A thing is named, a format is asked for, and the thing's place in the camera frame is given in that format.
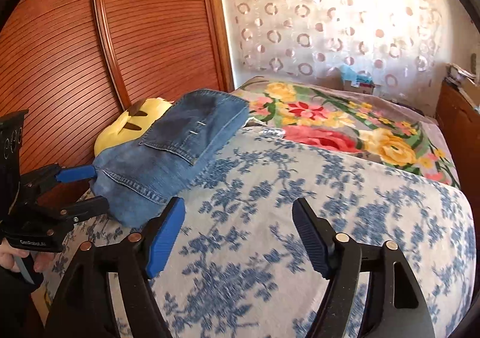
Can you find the left hand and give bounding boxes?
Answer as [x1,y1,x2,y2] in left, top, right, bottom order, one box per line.
[0,238,57,273]

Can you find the yellow plush toy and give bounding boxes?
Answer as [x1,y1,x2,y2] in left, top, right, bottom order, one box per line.
[94,97,173,157]

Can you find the blue denim jeans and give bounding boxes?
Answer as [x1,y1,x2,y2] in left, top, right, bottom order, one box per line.
[90,89,249,228]

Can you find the long wooden sideboard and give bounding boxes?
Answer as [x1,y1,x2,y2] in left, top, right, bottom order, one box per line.
[434,79,480,196]

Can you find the wooden slatted wardrobe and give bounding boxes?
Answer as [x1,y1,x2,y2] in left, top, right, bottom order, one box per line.
[1,0,233,173]

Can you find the colourful floral blanket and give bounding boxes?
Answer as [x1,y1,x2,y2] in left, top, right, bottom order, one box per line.
[233,76,460,188]

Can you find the sheer circle pattern curtain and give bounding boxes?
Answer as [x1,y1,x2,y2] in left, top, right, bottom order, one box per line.
[224,0,443,101]

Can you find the box with blue tissue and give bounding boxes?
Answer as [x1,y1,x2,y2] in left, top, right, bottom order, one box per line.
[339,65,375,95]

